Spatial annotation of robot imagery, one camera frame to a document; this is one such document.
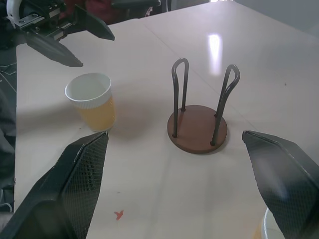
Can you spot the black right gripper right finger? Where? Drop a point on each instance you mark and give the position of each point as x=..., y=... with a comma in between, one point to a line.
x=289, y=179

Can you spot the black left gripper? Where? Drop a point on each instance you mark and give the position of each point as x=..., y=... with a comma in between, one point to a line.
x=49, y=20

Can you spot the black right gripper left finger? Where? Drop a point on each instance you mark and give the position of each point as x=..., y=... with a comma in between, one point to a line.
x=57, y=189

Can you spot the orange and white paper cup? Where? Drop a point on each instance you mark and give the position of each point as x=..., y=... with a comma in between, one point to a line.
x=96, y=112
x=268, y=229

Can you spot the wooden base wire cup holder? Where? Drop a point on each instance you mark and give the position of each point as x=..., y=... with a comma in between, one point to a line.
x=197, y=132

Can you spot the red fabric item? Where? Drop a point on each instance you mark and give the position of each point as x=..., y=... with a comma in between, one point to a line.
x=101, y=8

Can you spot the small red scrap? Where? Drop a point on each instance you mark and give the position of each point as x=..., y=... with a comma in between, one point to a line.
x=119, y=214

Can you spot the black chair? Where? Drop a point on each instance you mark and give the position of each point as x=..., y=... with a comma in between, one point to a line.
x=135, y=5

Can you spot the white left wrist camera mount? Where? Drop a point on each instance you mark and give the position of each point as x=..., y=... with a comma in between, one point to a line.
x=12, y=10

